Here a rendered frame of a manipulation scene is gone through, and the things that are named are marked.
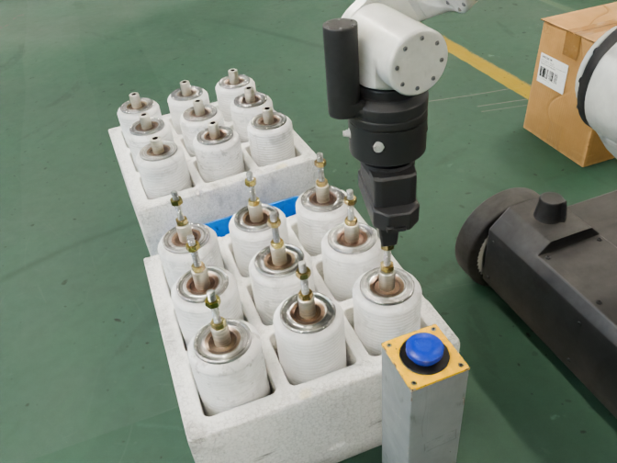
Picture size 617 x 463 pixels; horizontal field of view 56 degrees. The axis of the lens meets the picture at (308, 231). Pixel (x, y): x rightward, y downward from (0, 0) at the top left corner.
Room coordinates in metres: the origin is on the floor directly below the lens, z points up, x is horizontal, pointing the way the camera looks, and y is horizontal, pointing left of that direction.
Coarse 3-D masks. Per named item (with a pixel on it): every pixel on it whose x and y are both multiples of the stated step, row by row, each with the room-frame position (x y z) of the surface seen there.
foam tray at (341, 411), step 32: (288, 224) 0.84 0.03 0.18; (224, 256) 0.77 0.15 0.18; (320, 256) 0.75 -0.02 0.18; (160, 288) 0.71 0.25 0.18; (320, 288) 0.67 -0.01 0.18; (160, 320) 0.64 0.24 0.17; (256, 320) 0.61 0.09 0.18; (352, 320) 0.62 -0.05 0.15; (352, 352) 0.54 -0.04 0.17; (192, 384) 0.51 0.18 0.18; (288, 384) 0.49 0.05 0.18; (320, 384) 0.49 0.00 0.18; (352, 384) 0.48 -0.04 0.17; (192, 416) 0.46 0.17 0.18; (224, 416) 0.45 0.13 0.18; (256, 416) 0.45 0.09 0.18; (288, 416) 0.46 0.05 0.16; (320, 416) 0.47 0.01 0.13; (352, 416) 0.48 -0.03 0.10; (192, 448) 0.42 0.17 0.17; (224, 448) 0.43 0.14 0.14; (256, 448) 0.44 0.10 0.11; (288, 448) 0.45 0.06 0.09; (320, 448) 0.47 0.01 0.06; (352, 448) 0.48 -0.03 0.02
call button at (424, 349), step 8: (416, 336) 0.42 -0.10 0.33; (424, 336) 0.42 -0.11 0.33; (432, 336) 0.42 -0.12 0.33; (408, 344) 0.41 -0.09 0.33; (416, 344) 0.41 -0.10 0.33; (424, 344) 0.41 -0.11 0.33; (432, 344) 0.41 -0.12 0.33; (440, 344) 0.41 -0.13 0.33; (408, 352) 0.40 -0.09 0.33; (416, 352) 0.40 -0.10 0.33; (424, 352) 0.40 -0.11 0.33; (432, 352) 0.40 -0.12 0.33; (440, 352) 0.40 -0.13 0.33; (416, 360) 0.39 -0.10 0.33; (424, 360) 0.39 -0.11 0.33; (432, 360) 0.39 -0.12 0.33
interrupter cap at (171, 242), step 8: (192, 224) 0.77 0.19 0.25; (200, 224) 0.77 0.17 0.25; (168, 232) 0.75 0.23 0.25; (176, 232) 0.75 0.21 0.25; (192, 232) 0.75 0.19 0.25; (200, 232) 0.75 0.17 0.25; (208, 232) 0.74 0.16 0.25; (168, 240) 0.74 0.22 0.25; (176, 240) 0.74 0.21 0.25; (200, 240) 0.73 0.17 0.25; (168, 248) 0.71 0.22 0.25; (176, 248) 0.71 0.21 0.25; (184, 248) 0.71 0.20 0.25
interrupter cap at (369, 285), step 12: (372, 276) 0.61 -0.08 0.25; (396, 276) 0.60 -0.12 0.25; (408, 276) 0.60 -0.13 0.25; (360, 288) 0.58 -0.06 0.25; (372, 288) 0.58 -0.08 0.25; (396, 288) 0.58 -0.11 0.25; (408, 288) 0.57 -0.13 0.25; (372, 300) 0.56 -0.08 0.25; (384, 300) 0.56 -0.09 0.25; (396, 300) 0.55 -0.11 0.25
